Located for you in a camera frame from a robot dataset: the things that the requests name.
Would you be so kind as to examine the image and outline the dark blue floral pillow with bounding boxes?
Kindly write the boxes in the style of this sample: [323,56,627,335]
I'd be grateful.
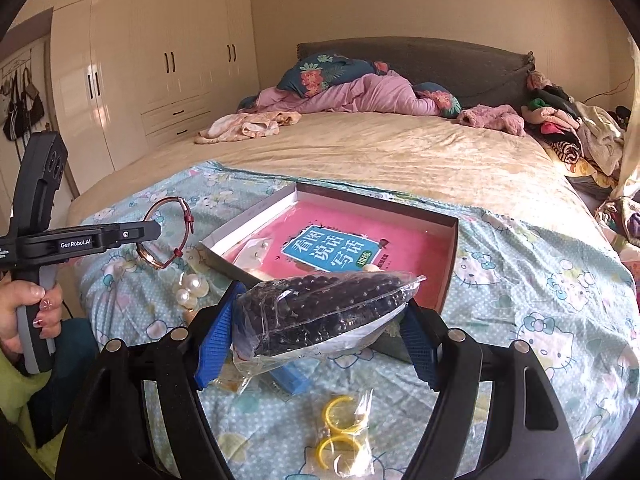
[276,52,391,98]
[414,82,463,119]

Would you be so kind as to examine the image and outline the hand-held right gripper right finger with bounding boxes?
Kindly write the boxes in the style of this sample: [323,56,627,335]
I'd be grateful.
[397,300,583,480]

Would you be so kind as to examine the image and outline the pink fuzzy garment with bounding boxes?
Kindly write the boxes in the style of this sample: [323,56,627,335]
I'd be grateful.
[457,104,527,137]

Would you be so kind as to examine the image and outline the cream wardrobe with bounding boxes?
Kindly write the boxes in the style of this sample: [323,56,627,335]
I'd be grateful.
[50,0,261,181]

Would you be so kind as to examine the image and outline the shallow cardboard box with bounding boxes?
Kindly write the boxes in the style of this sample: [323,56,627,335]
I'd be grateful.
[200,181,460,363]

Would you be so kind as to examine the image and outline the pink quilt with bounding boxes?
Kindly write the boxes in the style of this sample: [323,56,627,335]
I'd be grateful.
[237,72,451,118]

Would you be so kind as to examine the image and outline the cartoon print blanket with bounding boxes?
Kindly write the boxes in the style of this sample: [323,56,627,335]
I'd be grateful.
[75,160,637,480]

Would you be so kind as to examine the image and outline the clear bag of yellow rings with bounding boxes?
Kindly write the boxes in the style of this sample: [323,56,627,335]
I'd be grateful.
[312,392,376,467]

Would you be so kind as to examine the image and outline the dark teal garment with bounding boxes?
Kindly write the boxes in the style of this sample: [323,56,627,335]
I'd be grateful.
[37,332,103,448]

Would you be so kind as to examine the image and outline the large pearl jewelry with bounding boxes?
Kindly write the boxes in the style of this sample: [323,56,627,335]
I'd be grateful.
[172,259,212,327]

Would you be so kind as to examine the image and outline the peach garment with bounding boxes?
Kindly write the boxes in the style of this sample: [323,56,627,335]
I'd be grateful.
[194,111,302,146]

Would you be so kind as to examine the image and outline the rose gold red cord bracelet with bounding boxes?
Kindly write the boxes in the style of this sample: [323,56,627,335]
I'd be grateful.
[144,196,197,269]

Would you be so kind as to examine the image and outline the pile of clothes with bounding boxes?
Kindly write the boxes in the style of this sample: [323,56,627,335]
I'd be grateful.
[520,70,632,191]

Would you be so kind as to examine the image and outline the bed with beige cover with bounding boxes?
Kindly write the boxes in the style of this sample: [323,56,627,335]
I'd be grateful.
[65,110,601,241]

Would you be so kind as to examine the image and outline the clear bag of dark beads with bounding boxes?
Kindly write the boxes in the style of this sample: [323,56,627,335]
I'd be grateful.
[231,270,427,376]

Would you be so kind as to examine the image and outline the black handbag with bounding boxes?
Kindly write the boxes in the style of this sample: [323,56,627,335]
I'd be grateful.
[2,80,27,142]
[22,77,47,127]

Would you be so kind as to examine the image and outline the small blue box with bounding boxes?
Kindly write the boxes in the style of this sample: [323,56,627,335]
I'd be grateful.
[270,362,314,394]

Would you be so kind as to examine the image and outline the person's left hand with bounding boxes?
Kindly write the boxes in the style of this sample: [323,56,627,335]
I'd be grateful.
[0,280,65,361]

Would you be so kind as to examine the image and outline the pink book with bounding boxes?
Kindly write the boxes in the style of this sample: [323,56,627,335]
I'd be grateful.
[222,200,453,311]

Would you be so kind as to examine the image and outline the grey headboard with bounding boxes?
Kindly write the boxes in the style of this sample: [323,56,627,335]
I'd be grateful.
[296,37,536,111]

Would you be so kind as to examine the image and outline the pearl earrings card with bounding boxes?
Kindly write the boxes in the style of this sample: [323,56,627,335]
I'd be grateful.
[235,239,274,279]

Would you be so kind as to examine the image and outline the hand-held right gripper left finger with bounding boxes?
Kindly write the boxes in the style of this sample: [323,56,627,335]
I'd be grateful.
[55,280,248,480]

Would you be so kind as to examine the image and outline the clear bag with peach bangle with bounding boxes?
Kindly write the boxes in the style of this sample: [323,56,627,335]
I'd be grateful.
[212,355,273,397]

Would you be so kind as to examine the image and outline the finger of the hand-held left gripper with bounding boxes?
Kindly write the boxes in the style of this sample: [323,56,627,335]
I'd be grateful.
[102,220,162,256]

